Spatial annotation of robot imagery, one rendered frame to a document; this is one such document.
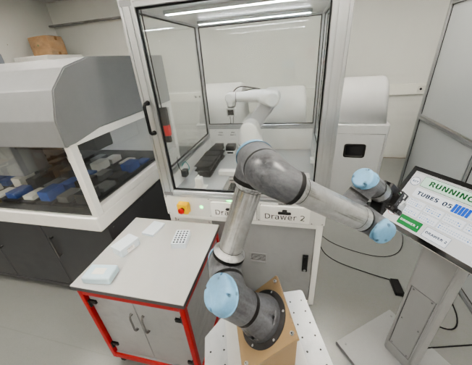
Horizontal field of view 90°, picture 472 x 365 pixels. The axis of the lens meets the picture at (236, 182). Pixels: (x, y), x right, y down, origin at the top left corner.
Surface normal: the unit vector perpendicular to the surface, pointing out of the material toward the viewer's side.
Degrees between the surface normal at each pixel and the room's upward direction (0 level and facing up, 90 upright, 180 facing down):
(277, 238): 90
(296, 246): 90
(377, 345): 3
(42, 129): 90
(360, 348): 3
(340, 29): 90
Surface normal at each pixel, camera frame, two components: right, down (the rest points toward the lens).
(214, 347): -0.07, -0.88
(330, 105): -0.22, 0.47
